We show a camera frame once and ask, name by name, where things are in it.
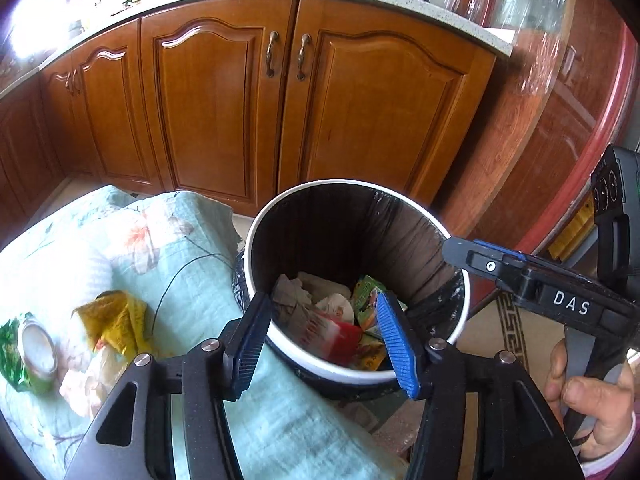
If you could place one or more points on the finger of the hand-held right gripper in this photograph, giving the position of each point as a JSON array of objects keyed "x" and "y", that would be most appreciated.
[
  {"x": 500, "y": 251},
  {"x": 480, "y": 265}
]

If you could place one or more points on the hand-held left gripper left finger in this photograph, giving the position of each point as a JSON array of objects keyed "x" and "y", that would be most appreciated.
[{"x": 250, "y": 340}]

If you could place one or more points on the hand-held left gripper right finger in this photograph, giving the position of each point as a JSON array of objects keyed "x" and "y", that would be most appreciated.
[{"x": 397, "y": 345}]

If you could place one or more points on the yellow green snack packet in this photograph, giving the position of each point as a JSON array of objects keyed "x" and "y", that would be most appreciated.
[{"x": 372, "y": 352}]

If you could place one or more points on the green white snack packet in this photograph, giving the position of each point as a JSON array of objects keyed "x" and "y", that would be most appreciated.
[{"x": 365, "y": 297}]

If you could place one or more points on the grey paper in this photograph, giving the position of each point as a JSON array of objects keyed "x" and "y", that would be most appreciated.
[{"x": 292, "y": 300}]

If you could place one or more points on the trash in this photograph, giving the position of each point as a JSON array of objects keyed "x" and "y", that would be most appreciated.
[{"x": 335, "y": 335}]

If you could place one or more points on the white paper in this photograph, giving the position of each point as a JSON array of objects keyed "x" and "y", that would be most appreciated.
[{"x": 330, "y": 305}]

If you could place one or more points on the white trash bin black liner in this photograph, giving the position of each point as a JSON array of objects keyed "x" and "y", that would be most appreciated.
[{"x": 350, "y": 220}]

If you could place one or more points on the person's right hand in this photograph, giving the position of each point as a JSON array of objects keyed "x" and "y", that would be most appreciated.
[{"x": 595, "y": 410}]

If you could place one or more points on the patterned floor mat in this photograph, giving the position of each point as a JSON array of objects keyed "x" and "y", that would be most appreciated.
[{"x": 510, "y": 325}]

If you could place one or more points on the yellow box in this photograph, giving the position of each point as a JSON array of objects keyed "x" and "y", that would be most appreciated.
[{"x": 572, "y": 232}]

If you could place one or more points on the teal floral tablecloth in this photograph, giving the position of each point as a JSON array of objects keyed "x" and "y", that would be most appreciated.
[{"x": 280, "y": 425}]

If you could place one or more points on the wooden door with glass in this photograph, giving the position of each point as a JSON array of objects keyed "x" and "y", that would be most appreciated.
[{"x": 550, "y": 135}]

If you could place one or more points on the yellow wrapper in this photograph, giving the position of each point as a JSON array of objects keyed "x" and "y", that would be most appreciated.
[{"x": 120, "y": 317}]

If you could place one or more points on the clear plastic bag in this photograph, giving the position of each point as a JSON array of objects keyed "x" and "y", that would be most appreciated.
[{"x": 90, "y": 385}]

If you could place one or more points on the white round plastic cup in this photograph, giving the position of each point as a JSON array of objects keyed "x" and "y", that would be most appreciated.
[{"x": 37, "y": 352}]

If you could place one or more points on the wooden lower cabinets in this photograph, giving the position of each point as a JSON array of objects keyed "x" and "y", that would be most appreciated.
[{"x": 210, "y": 110}]

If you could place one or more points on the shiny green wrapper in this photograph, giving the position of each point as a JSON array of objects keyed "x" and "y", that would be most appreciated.
[{"x": 10, "y": 355}]

